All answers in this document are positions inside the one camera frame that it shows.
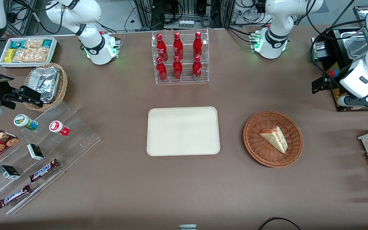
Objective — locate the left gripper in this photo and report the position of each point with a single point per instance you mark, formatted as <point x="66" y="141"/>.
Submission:
<point x="329" y="82"/>

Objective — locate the triangular sandwich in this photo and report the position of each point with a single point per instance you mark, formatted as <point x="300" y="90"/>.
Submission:
<point x="276" y="139"/>

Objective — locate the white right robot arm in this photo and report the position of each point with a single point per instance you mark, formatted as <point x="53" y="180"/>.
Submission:
<point x="97" y="48"/>

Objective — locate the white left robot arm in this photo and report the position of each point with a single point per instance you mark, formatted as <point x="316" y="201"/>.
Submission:
<point x="274" y="41"/>

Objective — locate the light wicker basket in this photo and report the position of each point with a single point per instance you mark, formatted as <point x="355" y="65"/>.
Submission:
<point x="62" y="86"/>

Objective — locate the round brown wicker basket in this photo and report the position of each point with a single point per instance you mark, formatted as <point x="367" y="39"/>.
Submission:
<point x="260" y="150"/>

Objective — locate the beige plastic tray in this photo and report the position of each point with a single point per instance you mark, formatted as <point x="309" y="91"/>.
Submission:
<point x="183" y="131"/>

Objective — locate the green lidded cup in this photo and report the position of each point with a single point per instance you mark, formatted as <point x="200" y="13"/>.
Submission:
<point x="24" y="121"/>

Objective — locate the silver foil package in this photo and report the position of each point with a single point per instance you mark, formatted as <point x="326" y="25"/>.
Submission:
<point x="45" y="81"/>

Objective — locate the white plastic snack bin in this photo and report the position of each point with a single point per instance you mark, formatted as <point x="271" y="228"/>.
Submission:
<point x="3" y="62"/>

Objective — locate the large clear peanut bag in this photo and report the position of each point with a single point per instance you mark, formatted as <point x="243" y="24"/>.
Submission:
<point x="32" y="55"/>

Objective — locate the yellow snack packet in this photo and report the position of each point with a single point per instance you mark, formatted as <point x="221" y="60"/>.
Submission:
<point x="9" y="56"/>

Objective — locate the black yellow food warmer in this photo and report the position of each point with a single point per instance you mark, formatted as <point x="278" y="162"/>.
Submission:
<point x="340" y="44"/>

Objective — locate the red lidded cup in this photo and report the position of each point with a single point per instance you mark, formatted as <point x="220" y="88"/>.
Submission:
<point x="58" y="127"/>

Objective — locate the teal snack packet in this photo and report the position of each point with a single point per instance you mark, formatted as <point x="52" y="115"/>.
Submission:
<point x="18" y="44"/>
<point x="47" y="43"/>

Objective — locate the small clear peanut bag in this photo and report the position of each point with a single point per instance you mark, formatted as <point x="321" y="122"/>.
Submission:
<point x="34" y="43"/>

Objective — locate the small black box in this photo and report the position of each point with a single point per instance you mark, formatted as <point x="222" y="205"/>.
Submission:
<point x="9" y="172"/>
<point x="35" y="151"/>

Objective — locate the clear acrylic stepped shelf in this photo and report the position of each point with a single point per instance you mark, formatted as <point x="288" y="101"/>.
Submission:
<point x="81" y="137"/>

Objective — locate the snickers bar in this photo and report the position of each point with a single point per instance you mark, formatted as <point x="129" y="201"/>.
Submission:
<point x="43" y="170"/>
<point x="13" y="196"/>

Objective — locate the red soda bottle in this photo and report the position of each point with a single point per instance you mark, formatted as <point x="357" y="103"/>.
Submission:
<point x="161" y="48"/>
<point x="197" y="44"/>
<point x="178" y="46"/>
<point x="177" y="69"/>
<point x="161" y="71"/>
<point x="197" y="68"/>

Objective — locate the clear acrylic bottle rack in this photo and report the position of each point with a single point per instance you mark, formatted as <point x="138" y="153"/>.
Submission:
<point x="185" y="80"/>

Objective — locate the white power strip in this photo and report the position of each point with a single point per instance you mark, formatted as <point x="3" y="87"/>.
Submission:
<point x="186" y="23"/>

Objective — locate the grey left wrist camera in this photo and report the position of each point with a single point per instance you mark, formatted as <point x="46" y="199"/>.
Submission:
<point x="363" y="101"/>

